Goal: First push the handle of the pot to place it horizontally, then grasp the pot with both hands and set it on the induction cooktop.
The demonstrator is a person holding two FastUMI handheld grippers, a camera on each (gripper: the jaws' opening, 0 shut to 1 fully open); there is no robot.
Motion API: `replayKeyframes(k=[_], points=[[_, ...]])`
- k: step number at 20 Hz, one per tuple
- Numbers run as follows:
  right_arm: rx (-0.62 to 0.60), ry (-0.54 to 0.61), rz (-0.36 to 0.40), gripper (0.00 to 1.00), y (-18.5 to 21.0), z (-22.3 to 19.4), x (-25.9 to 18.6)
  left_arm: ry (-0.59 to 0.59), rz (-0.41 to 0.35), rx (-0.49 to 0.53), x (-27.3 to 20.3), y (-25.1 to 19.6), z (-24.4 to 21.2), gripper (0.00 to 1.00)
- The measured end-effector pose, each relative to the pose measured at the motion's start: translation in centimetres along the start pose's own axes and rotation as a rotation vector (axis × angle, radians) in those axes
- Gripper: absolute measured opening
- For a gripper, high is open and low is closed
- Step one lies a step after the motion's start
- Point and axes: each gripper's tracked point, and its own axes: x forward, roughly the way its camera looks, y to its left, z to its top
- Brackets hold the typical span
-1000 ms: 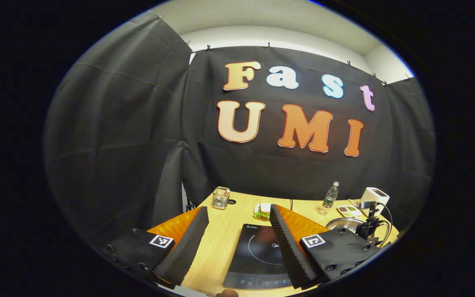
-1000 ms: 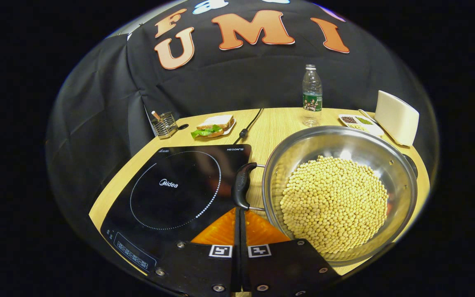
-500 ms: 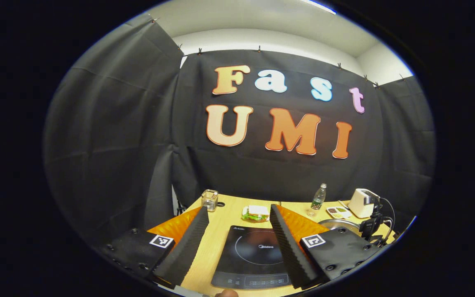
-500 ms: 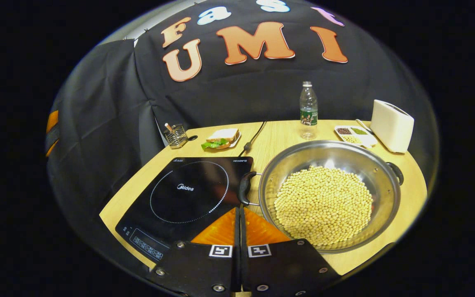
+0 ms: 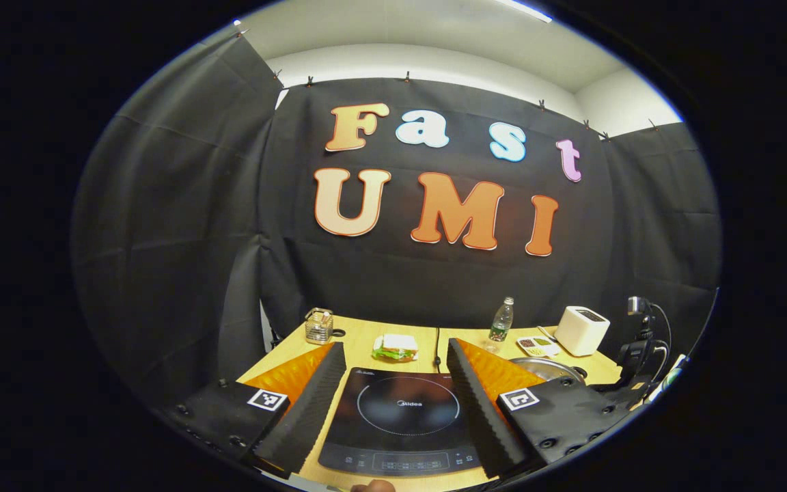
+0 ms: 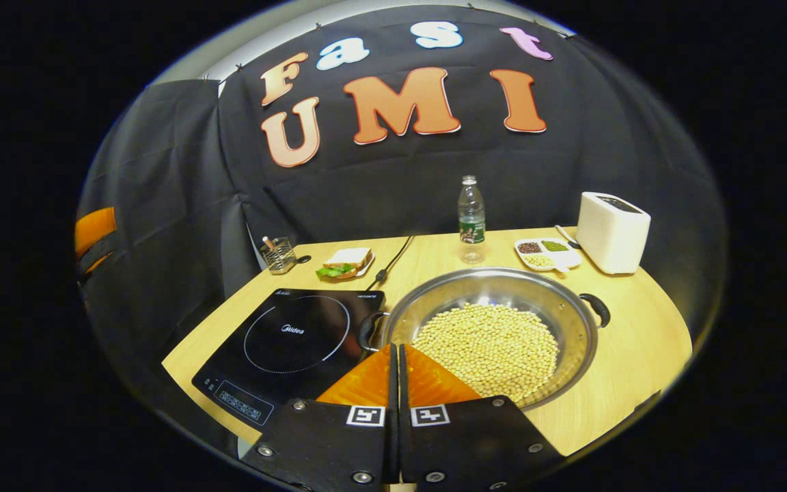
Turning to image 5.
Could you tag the white toaster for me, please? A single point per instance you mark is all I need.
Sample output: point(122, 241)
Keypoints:
point(579, 335)

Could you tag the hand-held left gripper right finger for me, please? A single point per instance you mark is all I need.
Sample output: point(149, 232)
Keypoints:
point(479, 417)

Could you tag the black backdrop cloth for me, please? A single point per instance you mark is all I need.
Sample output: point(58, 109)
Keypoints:
point(393, 287)

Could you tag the white divided dish with beans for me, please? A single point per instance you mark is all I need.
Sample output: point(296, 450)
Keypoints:
point(537, 345)

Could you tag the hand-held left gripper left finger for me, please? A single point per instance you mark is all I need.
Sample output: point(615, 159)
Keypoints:
point(311, 417)

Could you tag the stainless steel pot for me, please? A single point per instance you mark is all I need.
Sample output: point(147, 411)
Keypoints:
point(544, 369)

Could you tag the sandwich on white plate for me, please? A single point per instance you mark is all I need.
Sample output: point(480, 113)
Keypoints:
point(397, 347)

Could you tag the black induction cooktop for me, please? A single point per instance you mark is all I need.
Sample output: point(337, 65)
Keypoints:
point(400, 424)

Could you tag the clear plastic water bottle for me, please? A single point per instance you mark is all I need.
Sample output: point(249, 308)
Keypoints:
point(501, 324)

